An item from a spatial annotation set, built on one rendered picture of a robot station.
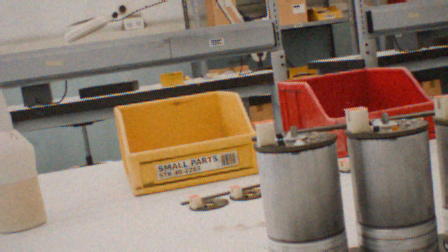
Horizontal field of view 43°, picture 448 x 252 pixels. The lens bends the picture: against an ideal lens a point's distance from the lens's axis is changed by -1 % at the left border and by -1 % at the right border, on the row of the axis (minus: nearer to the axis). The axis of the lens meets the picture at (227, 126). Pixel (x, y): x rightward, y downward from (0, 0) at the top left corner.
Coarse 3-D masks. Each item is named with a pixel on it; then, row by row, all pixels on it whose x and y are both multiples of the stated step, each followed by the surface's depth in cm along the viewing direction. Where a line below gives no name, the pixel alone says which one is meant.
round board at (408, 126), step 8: (392, 120) 19; (400, 120) 18; (408, 120) 18; (416, 120) 17; (376, 128) 17; (400, 128) 17; (408, 128) 17; (416, 128) 16; (424, 128) 17; (352, 136) 17; (360, 136) 17; (368, 136) 17; (376, 136) 16; (384, 136) 16; (392, 136) 16
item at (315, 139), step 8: (280, 136) 18; (312, 136) 17; (320, 136) 17; (328, 136) 17; (256, 144) 18; (280, 144) 17; (288, 144) 17; (304, 144) 16; (312, 144) 16; (320, 144) 16; (272, 152) 17
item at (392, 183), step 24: (360, 144) 17; (384, 144) 16; (408, 144) 16; (360, 168) 17; (384, 168) 17; (408, 168) 16; (360, 192) 17; (384, 192) 17; (408, 192) 17; (432, 192) 17; (360, 216) 17; (384, 216) 17; (408, 216) 17; (432, 216) 17; (360, 240) 18; (384, 240) 17; (408, 240) 17; (432, 240) 17
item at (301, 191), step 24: (264, 168) 17; (288, 168) 16; (312, 168) 16; (336, 168) 17; (264, 192) 17; (288, 192) 17; (312, 192) 16; (336, 192) 17; (288, 216) 17; (312, 216) 17; (336, 216) 17; (288, 240) 17; (312, 240) 17; (336, 240) 17
